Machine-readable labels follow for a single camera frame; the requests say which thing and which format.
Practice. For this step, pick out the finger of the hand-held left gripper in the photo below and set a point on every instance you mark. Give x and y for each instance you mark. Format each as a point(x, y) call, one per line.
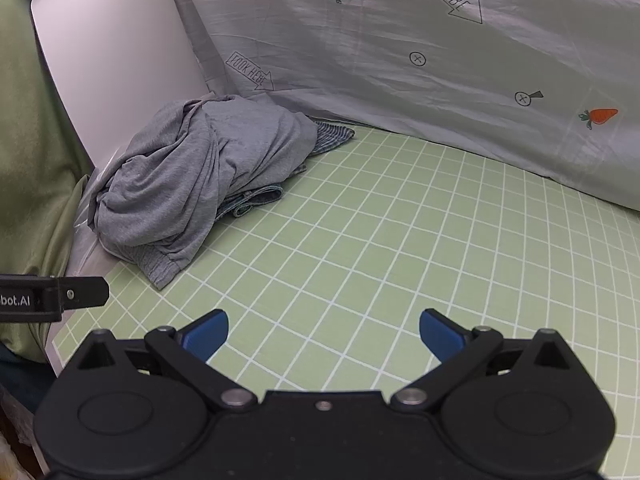
point(87, 291)

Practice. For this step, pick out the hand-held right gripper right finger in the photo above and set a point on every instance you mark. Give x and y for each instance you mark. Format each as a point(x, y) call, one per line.
point(440, 335)

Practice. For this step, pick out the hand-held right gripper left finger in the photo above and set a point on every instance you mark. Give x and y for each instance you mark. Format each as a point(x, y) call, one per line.
point(207, 335)

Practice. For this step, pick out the clear plastic film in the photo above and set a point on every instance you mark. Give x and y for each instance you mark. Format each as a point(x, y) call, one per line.
point(87, 242)

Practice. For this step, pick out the green checked mat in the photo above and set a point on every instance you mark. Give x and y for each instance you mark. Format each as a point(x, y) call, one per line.
point(375, 240)

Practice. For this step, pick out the green curtain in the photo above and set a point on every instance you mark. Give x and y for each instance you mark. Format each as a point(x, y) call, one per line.
point(30, 160)

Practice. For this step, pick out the blue denim garment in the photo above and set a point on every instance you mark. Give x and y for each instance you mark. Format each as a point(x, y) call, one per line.
point(255, 197)

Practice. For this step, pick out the grey t-shirt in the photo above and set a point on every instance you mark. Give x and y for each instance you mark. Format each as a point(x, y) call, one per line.
point(165, 120)

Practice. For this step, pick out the blue striped cloth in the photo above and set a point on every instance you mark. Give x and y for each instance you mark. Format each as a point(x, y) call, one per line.
point(335, 137)

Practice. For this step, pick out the white panel board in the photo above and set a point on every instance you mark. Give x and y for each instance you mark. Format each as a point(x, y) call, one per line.
point(115, 60)

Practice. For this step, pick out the grey printed quilt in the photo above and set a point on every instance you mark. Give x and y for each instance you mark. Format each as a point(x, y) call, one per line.
point(400, 60)

